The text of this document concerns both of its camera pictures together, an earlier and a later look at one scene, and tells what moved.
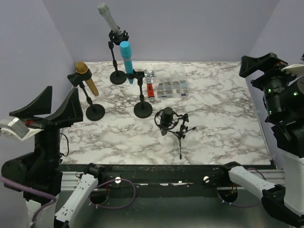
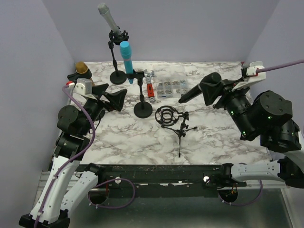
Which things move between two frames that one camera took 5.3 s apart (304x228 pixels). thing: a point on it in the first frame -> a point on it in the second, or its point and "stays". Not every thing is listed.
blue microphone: [126, 53] stays
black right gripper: [266, 62] -> [222, 87]
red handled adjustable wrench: [150, 86] stays
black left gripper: [71, 111] -> [117, 98]
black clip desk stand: [142, 109] stays
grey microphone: [103, 9] stays
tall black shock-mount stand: [117, 77] stays
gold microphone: [81, 67] stays
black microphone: [166, 120] -> [191, 93]
